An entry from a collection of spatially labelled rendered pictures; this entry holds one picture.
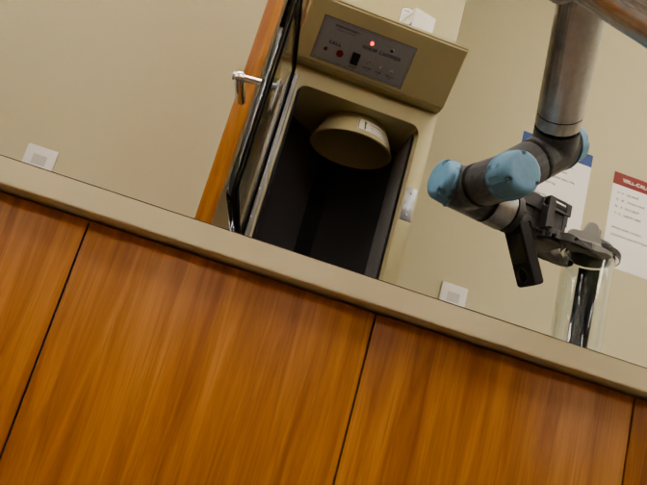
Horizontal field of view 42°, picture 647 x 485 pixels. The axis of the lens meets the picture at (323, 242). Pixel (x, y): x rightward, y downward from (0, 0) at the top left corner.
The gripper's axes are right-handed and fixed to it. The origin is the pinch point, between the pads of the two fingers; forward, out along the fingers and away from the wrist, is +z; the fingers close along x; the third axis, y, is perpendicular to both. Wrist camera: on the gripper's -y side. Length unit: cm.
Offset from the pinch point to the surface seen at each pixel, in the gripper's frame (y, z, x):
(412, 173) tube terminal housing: 12.3, -27.5, 22.4
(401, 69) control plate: 30, -37, 19
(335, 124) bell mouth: 19, -43, 30
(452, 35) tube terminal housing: 46, -26, 22
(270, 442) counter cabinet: -48, -52, 1
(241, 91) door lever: 5, -69, 10
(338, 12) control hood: 35, -54, 19
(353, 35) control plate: 32, -49, 20
